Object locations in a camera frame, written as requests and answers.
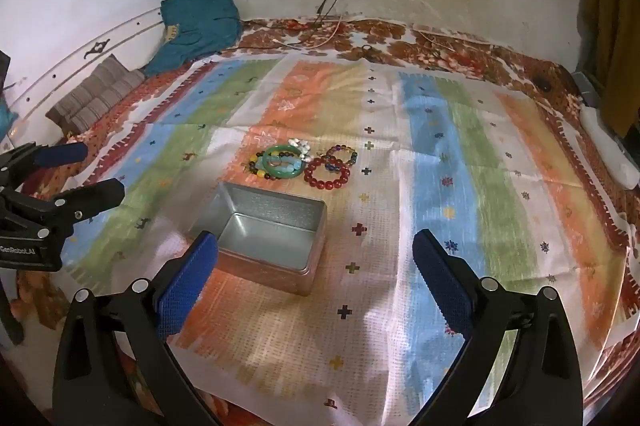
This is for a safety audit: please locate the white bolster pillow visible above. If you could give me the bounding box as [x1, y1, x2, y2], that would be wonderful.
[579, 105, 640, 189]

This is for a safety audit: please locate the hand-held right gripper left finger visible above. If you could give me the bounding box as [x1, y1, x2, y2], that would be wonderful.
[52, 230, 236, 426]

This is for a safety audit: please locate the brown striped cushion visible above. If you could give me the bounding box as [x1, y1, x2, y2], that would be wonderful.
[45, 54, 146, 134]

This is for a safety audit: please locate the silver metal tin box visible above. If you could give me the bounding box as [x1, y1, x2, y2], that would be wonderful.
[187, 181, 328, 298]

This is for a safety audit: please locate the green jade bangle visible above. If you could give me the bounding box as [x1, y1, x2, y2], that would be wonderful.
[261, 144, 307, 179]

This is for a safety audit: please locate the dark multicolour bead bracelet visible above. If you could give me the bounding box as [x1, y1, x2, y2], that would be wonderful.
[320, 145, 359, 174]

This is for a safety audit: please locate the light blue bead bracelet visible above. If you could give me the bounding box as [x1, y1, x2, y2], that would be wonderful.
[267, 157, 303, 174]

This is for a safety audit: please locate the white bead bracelet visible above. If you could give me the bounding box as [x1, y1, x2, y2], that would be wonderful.
[287, 138, 313, 159]

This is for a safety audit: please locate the mustard yellow hanging garment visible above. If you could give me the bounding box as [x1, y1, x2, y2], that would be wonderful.
[577, 0, 640, 139]

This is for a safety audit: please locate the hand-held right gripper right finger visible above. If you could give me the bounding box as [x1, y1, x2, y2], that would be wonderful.
[410, 228, 583, 426]

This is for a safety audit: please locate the white cable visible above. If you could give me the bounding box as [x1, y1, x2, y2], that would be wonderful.
[270, 18, 351, 53]

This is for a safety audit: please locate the teal garment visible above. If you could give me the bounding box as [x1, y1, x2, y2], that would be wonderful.
[145, 0, 244, 77]

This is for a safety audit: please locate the yellow and black bead bracelet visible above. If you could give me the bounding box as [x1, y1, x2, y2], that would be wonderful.
[247, 150, 281, 181]

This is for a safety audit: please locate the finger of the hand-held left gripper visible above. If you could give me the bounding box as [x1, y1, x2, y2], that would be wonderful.
[0, 177, 126, 239]
[0, 142, 89, 187]

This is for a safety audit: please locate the white bed headboard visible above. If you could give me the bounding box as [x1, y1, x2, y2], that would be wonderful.
[0, 6, 166, 142]

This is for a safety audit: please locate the striped pastel cloth mat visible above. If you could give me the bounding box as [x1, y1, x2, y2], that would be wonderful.
[65, 56, 631, 412]

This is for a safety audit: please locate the red bead bracelet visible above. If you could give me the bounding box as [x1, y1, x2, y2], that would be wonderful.
[303, 156, 352, 192]

